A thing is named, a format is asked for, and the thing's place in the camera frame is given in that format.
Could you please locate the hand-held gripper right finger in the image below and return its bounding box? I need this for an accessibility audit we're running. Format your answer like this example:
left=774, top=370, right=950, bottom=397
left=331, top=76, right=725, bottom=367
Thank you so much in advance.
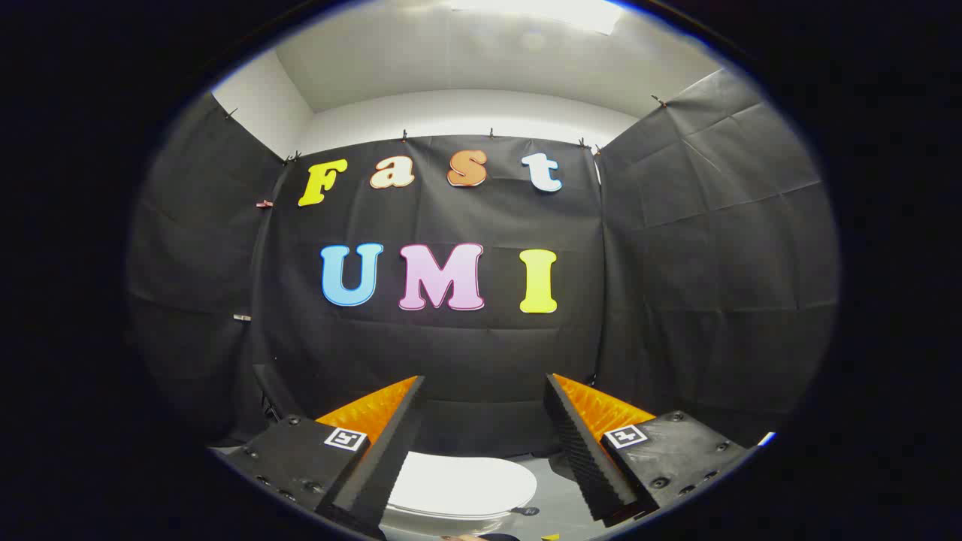
left=544, top=373, right=752, bottom=526

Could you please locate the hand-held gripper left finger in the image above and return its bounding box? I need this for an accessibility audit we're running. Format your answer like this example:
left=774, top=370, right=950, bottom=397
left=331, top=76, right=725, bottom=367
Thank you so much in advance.
left=225, top=376, right=426, bottom=539

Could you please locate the black backdrop stand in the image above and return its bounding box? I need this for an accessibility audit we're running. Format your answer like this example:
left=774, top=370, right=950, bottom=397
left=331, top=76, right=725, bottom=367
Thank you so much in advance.
left=254, top=364, right=283, bottom=423

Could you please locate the white toilet body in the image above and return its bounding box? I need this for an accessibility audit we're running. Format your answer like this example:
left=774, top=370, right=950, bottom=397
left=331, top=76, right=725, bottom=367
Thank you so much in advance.
left=380, top=505, right=521, bottom=539

